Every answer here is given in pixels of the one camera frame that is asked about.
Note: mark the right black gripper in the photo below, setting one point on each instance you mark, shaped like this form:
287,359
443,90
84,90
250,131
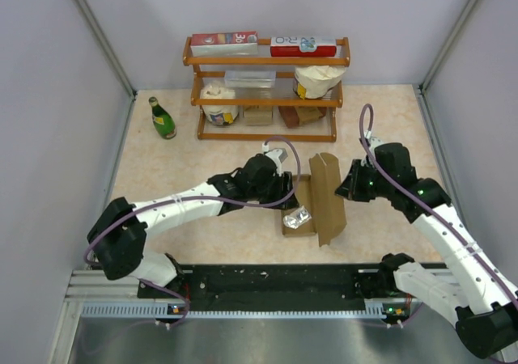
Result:
350,185

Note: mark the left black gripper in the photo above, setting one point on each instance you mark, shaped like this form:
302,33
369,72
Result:
282,191

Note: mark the brown cardboard box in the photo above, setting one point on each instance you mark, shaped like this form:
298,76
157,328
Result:
316,193

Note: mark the small clear plastic packet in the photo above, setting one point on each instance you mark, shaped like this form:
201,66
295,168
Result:
297,218

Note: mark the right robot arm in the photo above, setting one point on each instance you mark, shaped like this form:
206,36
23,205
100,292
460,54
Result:
482,306

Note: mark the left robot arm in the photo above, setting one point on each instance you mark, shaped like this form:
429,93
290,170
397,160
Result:
118,239

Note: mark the red white carton box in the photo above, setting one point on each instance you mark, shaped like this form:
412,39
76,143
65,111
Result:
302,46

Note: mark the red silver foil box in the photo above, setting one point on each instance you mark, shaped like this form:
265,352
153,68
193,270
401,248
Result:
224,44

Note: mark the tan cardboard block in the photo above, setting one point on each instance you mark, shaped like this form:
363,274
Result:
257,116

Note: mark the small white flour bag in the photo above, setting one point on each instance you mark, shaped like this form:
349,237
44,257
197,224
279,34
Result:
219,111

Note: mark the brown brick package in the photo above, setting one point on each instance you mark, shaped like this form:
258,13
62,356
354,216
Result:
294,117

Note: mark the wooden three-tier shelf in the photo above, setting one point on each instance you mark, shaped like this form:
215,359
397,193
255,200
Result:
281,95

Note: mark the clear plastic container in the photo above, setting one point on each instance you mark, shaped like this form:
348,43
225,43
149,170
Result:
264,79

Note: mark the green glass bottle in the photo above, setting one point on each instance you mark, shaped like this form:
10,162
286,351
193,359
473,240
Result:
162,120

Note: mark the large white paper bag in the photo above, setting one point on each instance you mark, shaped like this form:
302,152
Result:
313,82

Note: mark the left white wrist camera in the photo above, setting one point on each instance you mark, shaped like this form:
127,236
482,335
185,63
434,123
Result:
277,155

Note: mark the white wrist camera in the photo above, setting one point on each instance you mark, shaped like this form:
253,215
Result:
277,155
372,141

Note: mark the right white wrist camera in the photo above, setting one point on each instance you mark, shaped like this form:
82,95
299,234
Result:
372,141

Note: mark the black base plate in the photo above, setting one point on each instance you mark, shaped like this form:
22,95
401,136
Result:
316,287

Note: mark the grey slotted cable duct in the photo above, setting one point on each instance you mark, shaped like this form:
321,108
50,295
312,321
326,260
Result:
166,311

